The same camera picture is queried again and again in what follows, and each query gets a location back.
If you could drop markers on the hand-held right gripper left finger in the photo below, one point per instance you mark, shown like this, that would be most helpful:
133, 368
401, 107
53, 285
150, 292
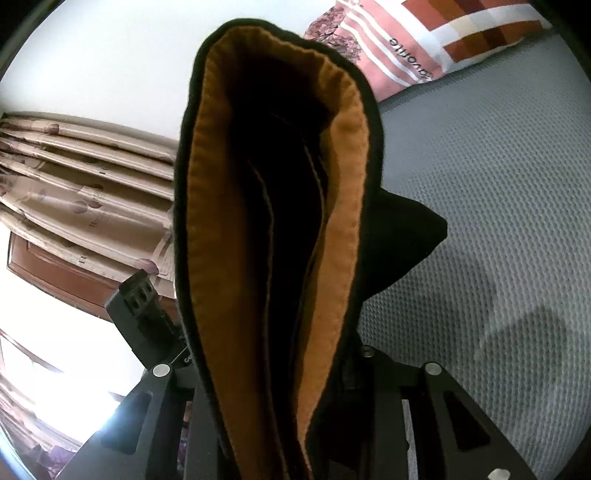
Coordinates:
198, 438

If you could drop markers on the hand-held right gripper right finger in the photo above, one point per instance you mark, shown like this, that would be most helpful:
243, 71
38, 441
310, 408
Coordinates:
392, 376

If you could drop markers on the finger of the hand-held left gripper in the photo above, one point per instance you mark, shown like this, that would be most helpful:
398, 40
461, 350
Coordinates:
138, 318

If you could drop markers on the black pants with orange lining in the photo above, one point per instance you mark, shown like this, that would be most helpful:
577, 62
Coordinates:
277, 230

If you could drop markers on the brown wooden door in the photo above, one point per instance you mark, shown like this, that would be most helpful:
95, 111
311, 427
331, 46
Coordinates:
60, 272

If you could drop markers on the beige patterned curtain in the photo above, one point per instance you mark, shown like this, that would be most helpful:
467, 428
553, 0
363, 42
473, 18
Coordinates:
83, 184

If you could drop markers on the grey textured bed sheet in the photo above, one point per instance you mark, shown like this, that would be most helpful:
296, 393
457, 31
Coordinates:
485, 194

